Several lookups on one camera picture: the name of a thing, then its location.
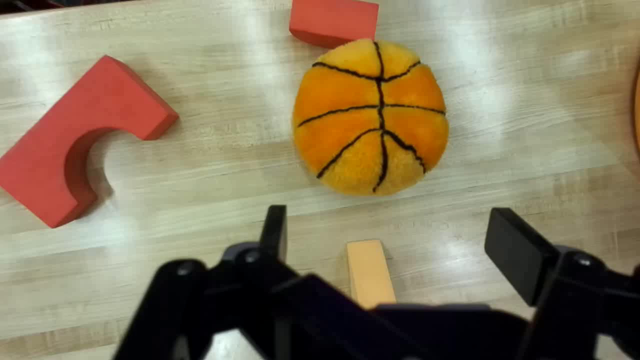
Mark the red rectangular foam block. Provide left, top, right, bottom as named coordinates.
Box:
left=287, top=0, right=380, bottom=50

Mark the red arch foam block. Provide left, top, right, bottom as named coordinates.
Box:
left=0, top=55, right=179, bottom=231

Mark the orange toy pumpkin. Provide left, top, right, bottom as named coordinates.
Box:
left=289, top=39, right=449, bottom=198

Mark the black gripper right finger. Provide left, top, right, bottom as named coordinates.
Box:
left=484, top=207, right=640, bottom=360

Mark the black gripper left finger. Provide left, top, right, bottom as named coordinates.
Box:
left=112, top=205, right=375, bottom=360

